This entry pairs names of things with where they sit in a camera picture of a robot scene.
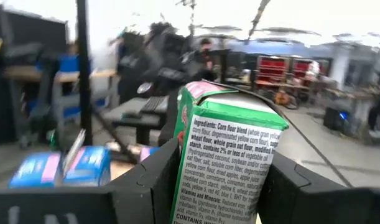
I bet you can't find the black keyboard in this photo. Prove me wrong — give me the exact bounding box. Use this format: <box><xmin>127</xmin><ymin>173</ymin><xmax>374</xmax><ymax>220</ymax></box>
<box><xmin>139</xmin><ymin>95</ymin><xmax>166</xmax><ymax>115</ymax></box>

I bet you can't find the light blue Rice Krispies box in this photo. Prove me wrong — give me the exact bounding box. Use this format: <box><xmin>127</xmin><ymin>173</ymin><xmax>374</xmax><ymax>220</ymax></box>
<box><xmin>62</xmin><ymin>145</ymin><xmax>112</xmax><ymax>187</ymax></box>
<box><xmin>8</xmin><ymin>151</ymin><xmax>62</xmax><ymax>190</ymax></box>
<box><xmin>139</xmin><ymin>146</ymin><xmax>161</xmax><ymax>162</ymax></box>

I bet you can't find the grey desk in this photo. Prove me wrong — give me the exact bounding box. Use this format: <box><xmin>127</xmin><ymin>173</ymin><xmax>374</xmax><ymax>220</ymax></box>
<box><xmin>102</xmin><ymin>95</ymin><xmax>170</xmax><ymax>147</ymax></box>

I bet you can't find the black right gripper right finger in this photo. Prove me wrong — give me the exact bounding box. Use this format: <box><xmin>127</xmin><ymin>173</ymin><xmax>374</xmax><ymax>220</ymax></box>
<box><xmin>257</xmin><ymin>151</ymin><xmax>349</xmax><ymax>224</ymax></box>

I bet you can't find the green Apple Jacks cereal box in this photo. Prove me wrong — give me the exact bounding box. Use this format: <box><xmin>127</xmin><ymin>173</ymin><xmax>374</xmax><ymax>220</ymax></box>
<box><xmin>170</xmin><ymin>80</ymin><xmax>290</xmax><ymax>224</ymax></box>

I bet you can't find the wooden workbench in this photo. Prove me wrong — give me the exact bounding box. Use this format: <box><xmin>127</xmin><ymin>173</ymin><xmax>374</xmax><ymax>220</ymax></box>
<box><xmin>2</xmin><ymin>65</ymin><xmax>118</xmax><ymax>84</ymax></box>

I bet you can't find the black box with blue light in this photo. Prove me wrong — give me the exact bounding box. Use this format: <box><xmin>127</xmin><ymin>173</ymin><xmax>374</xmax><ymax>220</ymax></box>
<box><xmin>322</xmin><ymin>106</ymin><xmax>354</xmax><ymax>132</ymax></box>

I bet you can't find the black partition panel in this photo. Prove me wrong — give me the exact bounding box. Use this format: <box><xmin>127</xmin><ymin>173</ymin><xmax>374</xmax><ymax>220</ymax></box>
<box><xmin>0</xmin><ymin>6</ymin><xmax>68</xmax><ymax>147</ymax></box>

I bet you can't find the blue storage bin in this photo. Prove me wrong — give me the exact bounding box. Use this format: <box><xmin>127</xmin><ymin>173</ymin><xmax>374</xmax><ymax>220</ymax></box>
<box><xmin>58</xmin><ymin>53</ymin><xmax>91</xmax><ymax>73</ymax></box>

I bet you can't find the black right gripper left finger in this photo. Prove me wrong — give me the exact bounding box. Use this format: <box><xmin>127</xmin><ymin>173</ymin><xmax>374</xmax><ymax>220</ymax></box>
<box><xmin>105</xmin><ymin>138</ymin><xmax>182</xmax><ymax>224</ymax></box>

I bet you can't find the red storage rack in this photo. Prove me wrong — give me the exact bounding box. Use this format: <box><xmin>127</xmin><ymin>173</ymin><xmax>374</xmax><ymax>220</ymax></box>
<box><xmin>290</xmin><ymin>58</ymin><xmax>318</xmax><ymax>82</ymax></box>
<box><xmin>256</xmin><ymin>55</ymin><xmax>289</xmax><ymax>86</ymax></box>

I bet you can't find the white pillar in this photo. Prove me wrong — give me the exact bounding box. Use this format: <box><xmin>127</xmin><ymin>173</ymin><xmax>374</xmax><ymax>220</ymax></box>
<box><xmin>328</xmin><ymin>46</ymin><xmax>351</xmax><ymax>91</ymax></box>

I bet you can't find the person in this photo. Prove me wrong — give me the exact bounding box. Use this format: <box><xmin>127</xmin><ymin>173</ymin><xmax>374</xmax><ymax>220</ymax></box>
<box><xmin>194</xmin><ymin>37</ymin><xmax>218</xmax><ymax>82</ymax></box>

